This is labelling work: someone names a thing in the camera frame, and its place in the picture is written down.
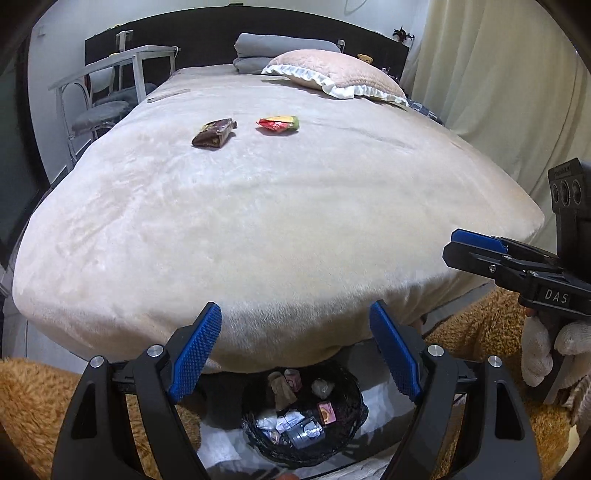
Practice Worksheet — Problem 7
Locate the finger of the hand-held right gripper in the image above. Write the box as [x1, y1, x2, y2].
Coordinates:
[442, 243, 568, 292]
[451, 229, 560, 268]

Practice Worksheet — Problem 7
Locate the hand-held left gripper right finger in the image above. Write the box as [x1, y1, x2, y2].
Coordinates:
[369, 300, 541, 480]

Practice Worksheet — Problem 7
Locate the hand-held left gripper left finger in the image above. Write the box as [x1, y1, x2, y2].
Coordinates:
[52, 301, 223, 480]

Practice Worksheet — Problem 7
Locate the brown paper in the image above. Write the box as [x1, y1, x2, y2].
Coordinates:
[270, 371, 296, 410]

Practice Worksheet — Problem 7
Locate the black wicker basket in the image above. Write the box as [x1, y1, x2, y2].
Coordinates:
[241, 361, 368, 468]

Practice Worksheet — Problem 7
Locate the person's right hand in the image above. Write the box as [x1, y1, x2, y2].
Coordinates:
[522, 316, 591, 411]

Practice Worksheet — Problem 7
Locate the dark plaid cloth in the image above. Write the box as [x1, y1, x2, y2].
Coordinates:
[407, 98, 445, 126]

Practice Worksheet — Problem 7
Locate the cream curtain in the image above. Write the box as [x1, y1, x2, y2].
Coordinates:
[399, 0, 591, 259]

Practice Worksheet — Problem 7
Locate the brown shaggy rug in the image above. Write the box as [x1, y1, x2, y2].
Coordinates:
[0, 287, 585, 480]

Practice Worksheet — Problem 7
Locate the brown snack packet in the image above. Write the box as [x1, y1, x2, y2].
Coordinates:
[191, 119, 238, 151]

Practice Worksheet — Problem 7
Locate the beige pillow with white frill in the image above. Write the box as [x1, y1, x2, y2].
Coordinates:
[261, 49, 409, 106]

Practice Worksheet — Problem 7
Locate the red and yellow snack packet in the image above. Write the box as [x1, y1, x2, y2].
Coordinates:
[256, 115, 301, 134]

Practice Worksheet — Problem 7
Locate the grey cushioned chair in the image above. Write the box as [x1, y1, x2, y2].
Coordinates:
[90, 81, 158, 105]
[69, 100, 132, 139]

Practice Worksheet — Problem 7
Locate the silver flat bar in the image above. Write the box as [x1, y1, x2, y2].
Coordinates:
[147, 89, 191, 103]

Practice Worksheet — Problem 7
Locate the folded grey blanket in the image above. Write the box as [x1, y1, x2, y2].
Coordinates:
[233, 33, 340, 75]

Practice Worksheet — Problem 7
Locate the white metal table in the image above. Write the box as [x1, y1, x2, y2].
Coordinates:
[48, 45, 176, 171]

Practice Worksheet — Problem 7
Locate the black headboard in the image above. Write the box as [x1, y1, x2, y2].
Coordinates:
[84, 4, 411, 88]

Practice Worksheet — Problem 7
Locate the white upright frame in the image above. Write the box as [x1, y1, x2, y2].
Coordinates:
[115, 31, 134, 90]

